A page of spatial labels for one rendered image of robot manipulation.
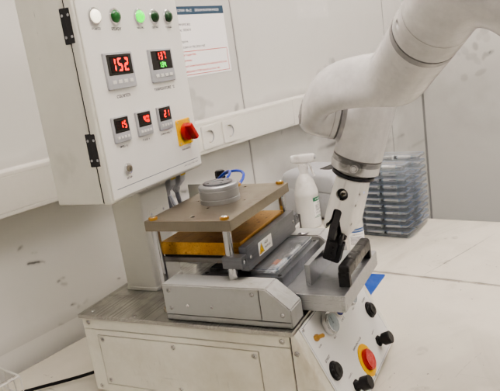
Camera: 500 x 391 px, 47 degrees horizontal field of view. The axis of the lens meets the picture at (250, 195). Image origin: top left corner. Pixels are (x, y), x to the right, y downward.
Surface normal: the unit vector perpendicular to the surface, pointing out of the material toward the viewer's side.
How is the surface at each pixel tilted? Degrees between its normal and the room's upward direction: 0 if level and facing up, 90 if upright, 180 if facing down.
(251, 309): 90
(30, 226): 90
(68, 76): 90
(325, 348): 65
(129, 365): 90
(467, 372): 0
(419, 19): 114
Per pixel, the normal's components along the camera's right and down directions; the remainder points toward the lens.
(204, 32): 0.79, 0.03
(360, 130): -0.19, 0.33
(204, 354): -0.43, 0.26
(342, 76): -0.60, -0.34
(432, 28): -0.47, 0.83
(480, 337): -0.14, -0.96
